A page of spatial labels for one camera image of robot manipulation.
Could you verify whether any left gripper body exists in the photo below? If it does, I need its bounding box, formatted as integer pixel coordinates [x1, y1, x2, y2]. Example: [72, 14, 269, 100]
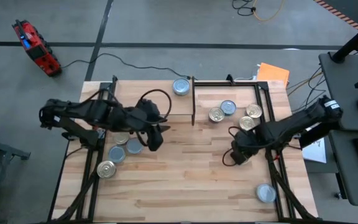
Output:
[131, 98, 164, 128]

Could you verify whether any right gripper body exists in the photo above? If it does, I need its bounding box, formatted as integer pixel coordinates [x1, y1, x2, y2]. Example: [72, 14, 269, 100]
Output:
[231, 129, 262, 155]

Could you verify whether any teal label pull-tab can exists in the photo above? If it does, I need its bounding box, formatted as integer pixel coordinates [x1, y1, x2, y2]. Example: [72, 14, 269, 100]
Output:
[219, 100, 237, 117]

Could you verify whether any wooden shelf with black legs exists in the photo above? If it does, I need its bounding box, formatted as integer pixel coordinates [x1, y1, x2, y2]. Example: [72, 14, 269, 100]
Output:
[112, 76, 197, 127]

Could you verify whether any white paper sheet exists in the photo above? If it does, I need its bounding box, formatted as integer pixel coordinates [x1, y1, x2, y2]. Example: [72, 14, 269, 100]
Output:
[301, 136, 328, 164]

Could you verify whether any orange paper sheet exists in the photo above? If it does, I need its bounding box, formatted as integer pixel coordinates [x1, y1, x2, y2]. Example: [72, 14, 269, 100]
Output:
[256, 62, 291, 87]

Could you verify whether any dark grey keyboard desk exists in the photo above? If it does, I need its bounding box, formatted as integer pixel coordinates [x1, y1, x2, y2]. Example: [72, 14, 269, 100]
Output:
[328, 129, 358, 207]

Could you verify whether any large dark grey desk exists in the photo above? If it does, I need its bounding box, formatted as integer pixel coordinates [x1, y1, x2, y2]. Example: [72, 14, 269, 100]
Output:
[318, 52, 358, 132]

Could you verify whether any black pole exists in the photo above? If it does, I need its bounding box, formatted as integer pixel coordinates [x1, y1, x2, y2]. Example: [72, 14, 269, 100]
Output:
[327, 15, 358, 64]

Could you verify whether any black orange striped ramp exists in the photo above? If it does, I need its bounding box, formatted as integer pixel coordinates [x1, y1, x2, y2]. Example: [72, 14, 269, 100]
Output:
[313, 0, 358, 31]

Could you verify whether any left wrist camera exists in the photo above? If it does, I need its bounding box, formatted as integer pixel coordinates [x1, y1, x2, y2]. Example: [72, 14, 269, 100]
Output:
[147, 126, 165, 152]

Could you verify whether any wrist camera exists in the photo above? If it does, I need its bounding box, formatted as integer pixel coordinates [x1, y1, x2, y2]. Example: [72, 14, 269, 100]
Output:
[233, 149, 250, 166]
[147, 126, 165, 152]

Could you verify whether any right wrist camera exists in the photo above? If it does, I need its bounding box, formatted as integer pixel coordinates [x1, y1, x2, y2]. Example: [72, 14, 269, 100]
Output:
[233, 149, 250, 166]

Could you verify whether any long black floor cable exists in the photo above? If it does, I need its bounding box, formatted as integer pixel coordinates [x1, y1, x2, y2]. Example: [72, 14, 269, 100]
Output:
[60, 52, 195, 81]

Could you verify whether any black metal table frame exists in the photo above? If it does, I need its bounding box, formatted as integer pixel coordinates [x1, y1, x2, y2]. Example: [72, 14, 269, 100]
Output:
[47, 73, 318, 224]

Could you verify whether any black floor cable bundle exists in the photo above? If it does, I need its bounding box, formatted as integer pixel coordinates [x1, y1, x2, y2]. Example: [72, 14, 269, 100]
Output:
[290, 66, 328, 116]

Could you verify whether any yellow cable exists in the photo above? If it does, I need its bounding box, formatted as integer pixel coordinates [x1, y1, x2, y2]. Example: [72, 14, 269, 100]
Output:
[252, 0, 285, 22]

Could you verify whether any tangled black cable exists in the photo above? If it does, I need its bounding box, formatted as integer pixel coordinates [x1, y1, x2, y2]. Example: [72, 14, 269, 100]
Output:
[231, 0, 257, 17]

